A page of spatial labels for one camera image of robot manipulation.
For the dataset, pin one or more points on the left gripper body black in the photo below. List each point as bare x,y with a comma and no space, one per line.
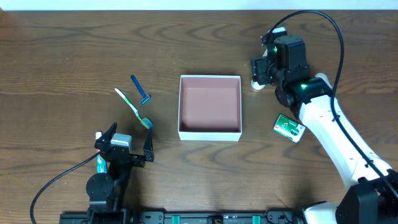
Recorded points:
134,158

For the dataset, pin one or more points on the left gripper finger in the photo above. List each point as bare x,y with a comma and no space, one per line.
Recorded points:
108,135
148,147

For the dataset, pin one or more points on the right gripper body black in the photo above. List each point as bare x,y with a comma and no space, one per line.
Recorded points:
258,70

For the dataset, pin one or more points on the white conditioner tube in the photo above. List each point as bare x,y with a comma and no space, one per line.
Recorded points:
259,69

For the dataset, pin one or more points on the green soap box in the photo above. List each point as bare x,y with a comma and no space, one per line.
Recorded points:
289,128

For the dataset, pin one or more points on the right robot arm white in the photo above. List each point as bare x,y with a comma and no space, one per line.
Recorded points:
370,182

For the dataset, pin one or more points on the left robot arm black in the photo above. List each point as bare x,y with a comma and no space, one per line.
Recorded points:
106,189

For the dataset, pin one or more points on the teal toothpaste tube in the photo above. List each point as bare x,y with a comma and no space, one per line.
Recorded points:
101,165

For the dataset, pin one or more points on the green white toothbrush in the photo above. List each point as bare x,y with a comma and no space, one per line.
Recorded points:
146,122

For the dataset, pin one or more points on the blue disposable razor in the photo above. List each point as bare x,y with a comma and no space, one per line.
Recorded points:
145,97

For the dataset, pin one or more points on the white box pink interior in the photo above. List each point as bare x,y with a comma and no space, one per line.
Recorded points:
209,108

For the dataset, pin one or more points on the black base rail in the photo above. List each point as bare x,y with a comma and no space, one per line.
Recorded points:
157,217

